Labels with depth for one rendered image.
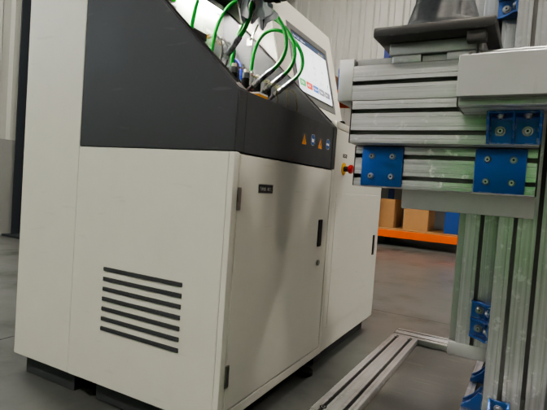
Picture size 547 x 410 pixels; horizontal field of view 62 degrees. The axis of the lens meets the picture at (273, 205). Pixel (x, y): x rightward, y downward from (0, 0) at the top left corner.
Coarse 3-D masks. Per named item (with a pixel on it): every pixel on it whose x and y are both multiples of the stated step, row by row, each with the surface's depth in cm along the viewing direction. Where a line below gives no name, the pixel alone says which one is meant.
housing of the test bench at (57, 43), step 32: (32, 0) 154; (64, 0) 146; (32, 32) 154; (64, 32) 146; (32, 64) 154; (64, 64) 146; (32, 96) 154; (64, 96) 146; (32, 128) 154; (64, 128) 146; (32, 160) 154; (64, 160) 146; (32, 192) 154; (64, 192) 146; (32, 224) 154; (64, 224) 146; (32, 256) 154; (64, 256) 146; (32, 288) 154; (64, 288) 146; (32, 320) 154; (64, 320) 146; (32, 352) 154; (64, 352) 146; (64, 384) 151
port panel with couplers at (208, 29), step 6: (204, 24) 185; (210, 24) 188; (204, 30) 185; (210, 30) 188; (222, 30) 196; (210, 36) 185; (222, 36) 196; (210, 42) 189; (216, 42) 192; (222, 42) 193; (216, 48) 193; (216, 54) 193
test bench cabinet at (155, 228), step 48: (96, 192) 139; (144, 192) 130; (192, 192) 122; (96, 240) 139; (144, 240) 130; (192, 240) 122; (96, 288) 139; (144, 288) 129; (192, 288) 122; (96, 336) 139; (144, 336) 130; (192, 336) 122; (96, 384) 150; (144, 384) 130; (192, 384) 122
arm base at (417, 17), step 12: (420, 0) 94; (432, 0) 90; (444, 0) 89; (456, 0) 89; (468, 0) 90; (420, 12) 92; (432, 12) 90; (444, 12) 89; (456, 12) 88; (468, 12) 89
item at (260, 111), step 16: (256, 96) 122; (256, 112) 123; (272, 112) 130; (288, 112) 139; (256, 128) 124; (272, 128) 131; (288, 128) 140; (304, 128) 150; (320, 128) 162; (256, 144) 124; (272, 144) 132; (288, 144) 141; (288, 160) 142; (304, 160) 152; (320, 160) 164
